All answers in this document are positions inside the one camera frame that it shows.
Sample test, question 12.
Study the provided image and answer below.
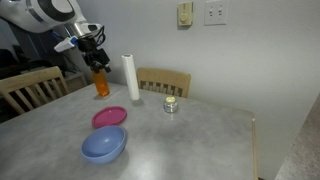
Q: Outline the beige wall thermostat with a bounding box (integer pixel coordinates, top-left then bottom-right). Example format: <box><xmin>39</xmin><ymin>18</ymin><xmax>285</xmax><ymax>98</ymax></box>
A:
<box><xmin>177</xmin><ymin>2</ymin><xmax>194</xmax><ymax>28</ymax></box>

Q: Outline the white side cabinet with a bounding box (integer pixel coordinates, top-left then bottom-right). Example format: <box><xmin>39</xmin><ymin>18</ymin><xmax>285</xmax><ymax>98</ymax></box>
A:
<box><xmin>61</xmin><ymin>70</ymin><xmax>88</xmax><ymax>94</ymax></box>

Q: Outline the blue plastic bowl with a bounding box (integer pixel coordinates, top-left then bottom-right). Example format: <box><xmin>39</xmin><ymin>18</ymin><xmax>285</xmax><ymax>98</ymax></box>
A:
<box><xmin>80</xmin><ymin>125</ymin><xmax>128</xmax><ymax>165</ymax></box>

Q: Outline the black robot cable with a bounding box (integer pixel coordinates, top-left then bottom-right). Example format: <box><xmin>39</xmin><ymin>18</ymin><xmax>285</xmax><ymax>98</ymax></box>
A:
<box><xmin>93</xmin><ymin>25</ymin><xmax>107</xmax><ymax>48</ymax></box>

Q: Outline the black clutter pile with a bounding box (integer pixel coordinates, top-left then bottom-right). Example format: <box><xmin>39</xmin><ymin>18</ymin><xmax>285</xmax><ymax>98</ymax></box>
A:
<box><xmin>0</xmin><ymin>44</ymin><xmax>51</xmax><ymax>80</ymax></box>

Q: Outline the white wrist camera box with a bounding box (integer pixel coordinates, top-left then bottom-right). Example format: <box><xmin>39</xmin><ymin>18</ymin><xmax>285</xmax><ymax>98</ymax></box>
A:
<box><xmin>53</xmin><ymin>35</ymin><xmax>80</xmax><ymax>54</ymax></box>

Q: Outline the orange water bottle black cap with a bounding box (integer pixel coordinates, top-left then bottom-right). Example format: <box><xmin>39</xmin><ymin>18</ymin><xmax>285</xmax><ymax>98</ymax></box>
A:
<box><xmin>91</xmin><ymin>68</ymin><xmax>111</xmax><ymax>98</ymax></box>

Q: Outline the wooden chair with long slats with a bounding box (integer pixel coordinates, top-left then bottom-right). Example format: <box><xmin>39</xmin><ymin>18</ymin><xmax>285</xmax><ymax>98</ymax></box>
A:
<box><xmin>0</xmin><ymin>65</ymin><xmax>70</xmax><ymax>116</ymax></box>

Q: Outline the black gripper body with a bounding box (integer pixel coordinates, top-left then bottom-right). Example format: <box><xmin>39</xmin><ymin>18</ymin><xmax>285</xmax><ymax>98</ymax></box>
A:
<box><xmin>77</xmin><ymin>35</ymin><xmax>111</xmax><ymax>67</ymax></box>

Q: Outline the pink and blue bowl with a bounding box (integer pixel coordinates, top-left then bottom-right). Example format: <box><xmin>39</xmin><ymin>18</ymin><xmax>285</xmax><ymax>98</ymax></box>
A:
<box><xmin>91</xmin><ymin>105</ymin><xmax>128</xmax><ymax>130</ymax></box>

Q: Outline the dark flat panel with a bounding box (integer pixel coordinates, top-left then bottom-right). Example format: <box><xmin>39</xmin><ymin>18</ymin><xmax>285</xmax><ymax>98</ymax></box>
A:
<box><xmin>8</xmin><ymin>19</ymin><xmax>66</xmax><ymax>66</ymax></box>

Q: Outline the white light switch plate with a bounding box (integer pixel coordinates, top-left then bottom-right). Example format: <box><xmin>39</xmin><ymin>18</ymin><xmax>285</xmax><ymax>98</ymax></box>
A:
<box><xmin>203</xmin><ymin>0</ymin><xmax>228</xmax><ymax>27</ymax></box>

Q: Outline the small silver candle jar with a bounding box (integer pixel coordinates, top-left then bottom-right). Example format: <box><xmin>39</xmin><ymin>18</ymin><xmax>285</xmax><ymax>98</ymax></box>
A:
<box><xmin>162</xmin><ymin>96</ymin><xmax>179</xmax><ymax>114</ymax></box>

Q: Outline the grey speckled countertop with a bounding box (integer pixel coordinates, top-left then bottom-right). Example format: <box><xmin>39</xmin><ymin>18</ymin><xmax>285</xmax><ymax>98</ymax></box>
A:
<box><xmin>273</xmin><ymin>93</ymin><xmax>320</xmax><ymax>180</ymax></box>

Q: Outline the white paper towel roll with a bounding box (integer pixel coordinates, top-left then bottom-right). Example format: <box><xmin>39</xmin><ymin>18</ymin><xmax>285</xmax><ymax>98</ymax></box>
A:
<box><xmin>120</xmin><ymin>54</ymin><xmax>141</xmax><ymax>102</ymax></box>

